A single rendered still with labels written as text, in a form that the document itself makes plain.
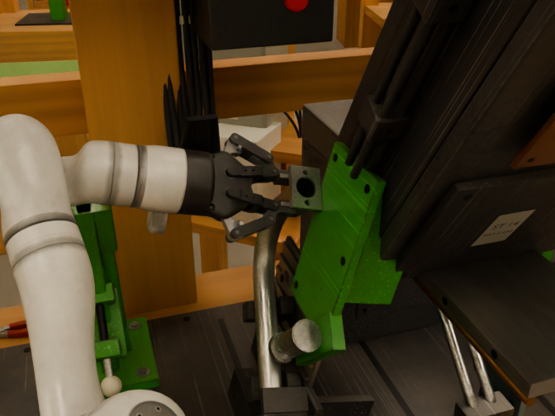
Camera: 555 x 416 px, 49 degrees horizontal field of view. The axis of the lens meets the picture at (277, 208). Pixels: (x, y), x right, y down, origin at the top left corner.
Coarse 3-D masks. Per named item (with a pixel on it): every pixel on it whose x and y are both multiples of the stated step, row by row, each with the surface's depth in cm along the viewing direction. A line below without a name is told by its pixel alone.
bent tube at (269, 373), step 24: (288, 168) 74; (312, 168) 75; (288, 192) 75; (312, 192) 75; (264, 240) 82; (264, 264) 83; (264, 288) 82; (264, 312) 80; (264, 336) 79; (264, 360) 78; (264, 384) 77
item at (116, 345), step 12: (108, 288) 84; (96, 300) 83; (108, 300) 84; (96, 312) 84; (120, 312) 86; (108, 324) 86; (120, 324) 86; (96, 336) 85; (108, 336) 84; (120, 336) 86; (96, 348) 82; (108, 348) 82; (120, 348) 83; (96, 360) 82
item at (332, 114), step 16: (304, 112) 94; (320, 112) 91; (336, 112) 91; (304, 128) 95; (320, 128) 89; (336, 128) 85; (304, 144) 96; (320, 144) 90; (304, 160) 97; (320, 160) 90; (320, 176) 91; (304, 224) 102; (304, 240) 103; (400, 288) 94; (416, 288) 95; (352, 304) 93; (368, 304) 93; (400, 304) 95; (416, 304) 97; (432, 304) 98; (352, 320) 94; (368, 320) 95; (384, 320) 96; (400, 320) 98; (416, 320) 99; (432, 320) 100; (352, 336) 96; (368, 336) 97
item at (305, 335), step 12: (300, 324) 70; (312, 324) 71; (276, 336) 75; (288, 336) 71; (300, 336) 70; (312, 336) 70; (276, 348) 74; (288, 348) 71; (300, 348) 69; (312, 348) 70; (276, 360) 75; (288, 360) 75
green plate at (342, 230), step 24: (336, 144) 72; (336, 168) 71; (336, 192) 71; (360, 192) 66; (312, 216) 76; (336, 216) 70; (360, 216) 65; (312, 240) 76; (336, 240) 70; (360, 240) 66; (312, 264) 75; (336, 264) 69; (360, 264) 69; (384, 264) 70; (312, 288) 74; (336, 288) 69; (360, 288) 70; (384, 288) 72; (312, 312) 74; (336, 312) 69
